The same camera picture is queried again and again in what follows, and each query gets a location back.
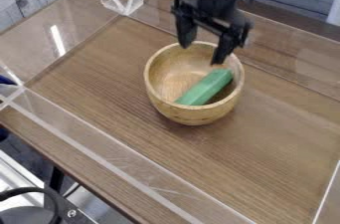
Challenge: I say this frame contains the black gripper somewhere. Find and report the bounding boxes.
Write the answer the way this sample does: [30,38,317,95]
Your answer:
[170,0,253,65]

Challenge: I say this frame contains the brown wooden bowl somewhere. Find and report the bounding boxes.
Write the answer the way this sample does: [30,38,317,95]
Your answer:
[144,41,245,125]

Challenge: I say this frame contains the green rectangular block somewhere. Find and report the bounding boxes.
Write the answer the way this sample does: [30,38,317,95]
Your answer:
[174,69,233,106]

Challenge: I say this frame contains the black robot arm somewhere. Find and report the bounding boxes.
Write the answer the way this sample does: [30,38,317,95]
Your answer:
[170,0,253,65]

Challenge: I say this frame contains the black table leg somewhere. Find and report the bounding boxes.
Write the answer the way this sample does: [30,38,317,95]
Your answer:
[49,167,65,192]

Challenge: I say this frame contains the clear acrylic tray wall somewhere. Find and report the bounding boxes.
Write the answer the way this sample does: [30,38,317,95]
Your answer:
[0,0,340,224]

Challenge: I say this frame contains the black metal bracket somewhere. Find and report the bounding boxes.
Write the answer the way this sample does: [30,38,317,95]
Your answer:
[44,187,98,224]

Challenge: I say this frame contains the black cable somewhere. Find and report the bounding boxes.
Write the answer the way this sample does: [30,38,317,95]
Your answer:
[0,186,61,224]

